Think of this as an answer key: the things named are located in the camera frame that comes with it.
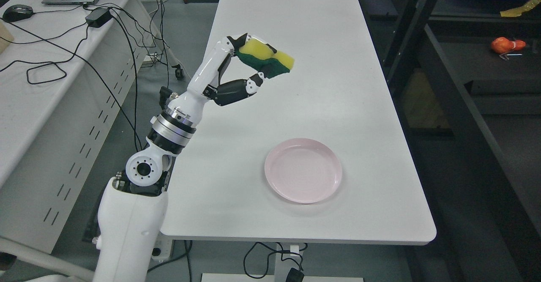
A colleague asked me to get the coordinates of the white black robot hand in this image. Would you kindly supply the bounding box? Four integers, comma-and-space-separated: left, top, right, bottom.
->
163, 33, 278, 128

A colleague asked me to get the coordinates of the green yellow sponge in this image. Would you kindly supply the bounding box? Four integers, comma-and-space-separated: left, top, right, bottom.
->
235, 38, 295, 79

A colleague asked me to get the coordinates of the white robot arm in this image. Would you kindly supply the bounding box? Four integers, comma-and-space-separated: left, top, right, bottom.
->
93, 109, 202, 282

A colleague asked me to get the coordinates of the dark grey metal shelf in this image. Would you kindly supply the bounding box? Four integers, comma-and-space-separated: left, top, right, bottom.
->
360, 0, 540, 282

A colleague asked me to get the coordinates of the white side desk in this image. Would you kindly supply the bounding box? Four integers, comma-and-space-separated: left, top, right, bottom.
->
0, 0, 156, 253

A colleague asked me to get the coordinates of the black power adapter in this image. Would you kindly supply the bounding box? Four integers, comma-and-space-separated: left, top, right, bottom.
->
85, 7, 113, 28

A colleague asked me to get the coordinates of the pink plate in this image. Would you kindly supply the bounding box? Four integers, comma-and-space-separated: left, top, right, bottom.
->
264, 138, 343, 204

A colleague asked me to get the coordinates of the white table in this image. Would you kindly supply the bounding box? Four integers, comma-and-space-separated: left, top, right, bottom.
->
161, 0, 437, 245

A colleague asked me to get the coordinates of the white power strip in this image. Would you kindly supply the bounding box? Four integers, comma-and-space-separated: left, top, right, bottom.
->
151, 236, 174, 263

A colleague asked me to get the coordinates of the black computer mouse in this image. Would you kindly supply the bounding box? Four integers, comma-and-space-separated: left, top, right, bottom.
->
2, 4, 35, 23

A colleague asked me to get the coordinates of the orange toy object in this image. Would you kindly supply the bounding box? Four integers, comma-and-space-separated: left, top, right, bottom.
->
490, 37, 526, 54

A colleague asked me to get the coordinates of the yellow tape piece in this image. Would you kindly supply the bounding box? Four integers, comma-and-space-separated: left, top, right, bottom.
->
499, 0, 541, 18

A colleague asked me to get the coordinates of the black cable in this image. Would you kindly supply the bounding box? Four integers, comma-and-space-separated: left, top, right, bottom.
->
0, 4, 144, 151

